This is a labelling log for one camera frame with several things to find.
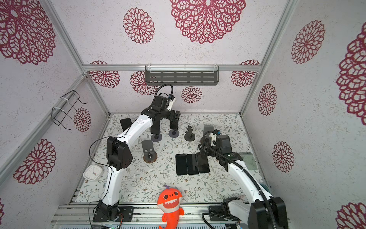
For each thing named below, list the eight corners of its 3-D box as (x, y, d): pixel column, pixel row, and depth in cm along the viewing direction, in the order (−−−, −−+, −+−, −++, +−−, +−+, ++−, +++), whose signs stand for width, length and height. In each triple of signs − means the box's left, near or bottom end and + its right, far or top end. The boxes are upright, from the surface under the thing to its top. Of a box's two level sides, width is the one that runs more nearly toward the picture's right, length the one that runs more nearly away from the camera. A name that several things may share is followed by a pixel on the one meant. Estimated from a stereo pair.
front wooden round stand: (144, 163, 95) (139, 153, 84) (146, 151, 101) (142, 140, 90) (156, 163, 95) (152, 153, 84) (157, 151, 100) (154, 140, 90)
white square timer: (84, 181, 87) (80, 179, 84) (90, 167, 93) (87, 164, 90) (101, 181, 87) (97, 179, 84) (106, 167, 93) (103, 164, 90)
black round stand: (184, 139, 107) (184, 130, 98) (188, 133, 110) (188, 124, 102) (192, 143, 105) (192, 133, 96) (195, 137, 108) (196, 127, 100)
